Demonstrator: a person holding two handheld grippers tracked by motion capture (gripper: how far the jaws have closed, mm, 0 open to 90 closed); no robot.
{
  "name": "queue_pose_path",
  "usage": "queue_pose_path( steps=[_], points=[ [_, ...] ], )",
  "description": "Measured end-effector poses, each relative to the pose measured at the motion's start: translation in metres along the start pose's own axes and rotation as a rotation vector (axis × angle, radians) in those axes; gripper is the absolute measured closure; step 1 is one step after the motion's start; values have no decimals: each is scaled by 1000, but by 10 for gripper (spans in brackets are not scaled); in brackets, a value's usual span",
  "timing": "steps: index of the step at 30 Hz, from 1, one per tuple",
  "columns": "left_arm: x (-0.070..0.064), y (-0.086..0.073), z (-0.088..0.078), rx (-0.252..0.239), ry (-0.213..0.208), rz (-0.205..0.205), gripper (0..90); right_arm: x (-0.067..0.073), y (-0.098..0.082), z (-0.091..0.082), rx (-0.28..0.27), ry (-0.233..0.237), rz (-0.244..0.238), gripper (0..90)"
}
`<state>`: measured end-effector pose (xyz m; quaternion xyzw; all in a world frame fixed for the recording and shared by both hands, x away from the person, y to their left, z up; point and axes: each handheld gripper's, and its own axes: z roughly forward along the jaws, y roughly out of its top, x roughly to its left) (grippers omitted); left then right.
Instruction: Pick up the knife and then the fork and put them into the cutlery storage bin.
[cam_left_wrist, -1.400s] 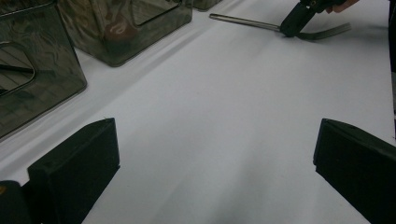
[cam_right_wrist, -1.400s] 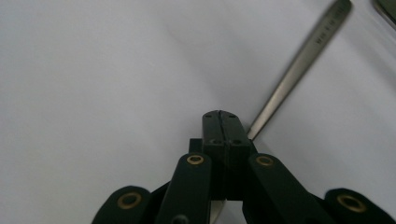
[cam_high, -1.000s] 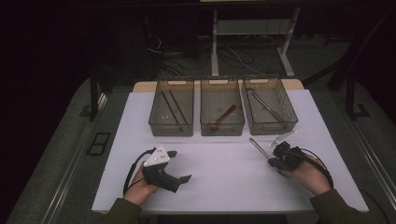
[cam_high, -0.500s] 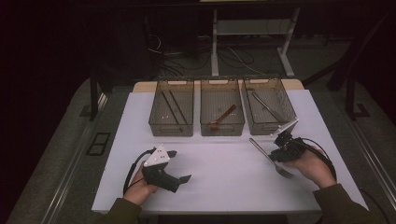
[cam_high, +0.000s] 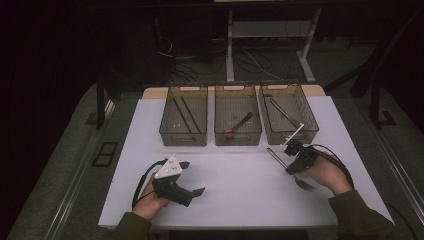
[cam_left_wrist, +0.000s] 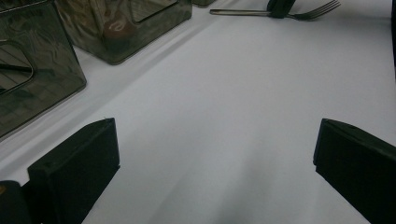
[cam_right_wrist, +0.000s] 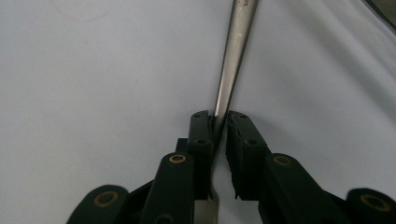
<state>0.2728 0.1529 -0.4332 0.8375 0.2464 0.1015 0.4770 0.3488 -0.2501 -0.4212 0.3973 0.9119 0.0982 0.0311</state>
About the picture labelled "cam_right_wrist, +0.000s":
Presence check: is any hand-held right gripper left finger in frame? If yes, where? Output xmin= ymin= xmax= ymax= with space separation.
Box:
xmin=177 ymin=109 xmax=216 ymax=201

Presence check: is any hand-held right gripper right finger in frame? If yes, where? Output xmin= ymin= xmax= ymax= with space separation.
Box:
xmin=225 ymin=110 xmax=272 ymax=201

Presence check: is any silver metal knife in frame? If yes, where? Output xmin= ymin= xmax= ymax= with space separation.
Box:
xmin=193 ymin=0 xmax=260 ymax=224

